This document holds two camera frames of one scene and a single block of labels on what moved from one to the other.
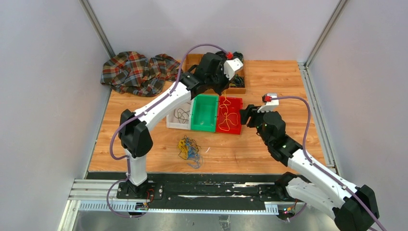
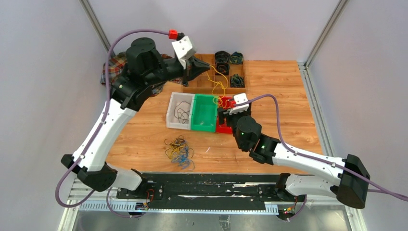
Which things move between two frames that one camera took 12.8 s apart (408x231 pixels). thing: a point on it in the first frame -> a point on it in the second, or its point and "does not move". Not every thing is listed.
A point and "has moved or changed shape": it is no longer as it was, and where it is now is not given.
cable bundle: [189, 148] -> [178, 152]
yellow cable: [233, 118] has moved or changed shape
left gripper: [219, 91] -> [194, 68]
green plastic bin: [204, 112] does not move
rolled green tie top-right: [236, 55] does not move
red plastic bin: [228, 121] does not move
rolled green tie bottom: [238, 82] does not move
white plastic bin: [180, 119] does not move
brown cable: [179, 114] does not move
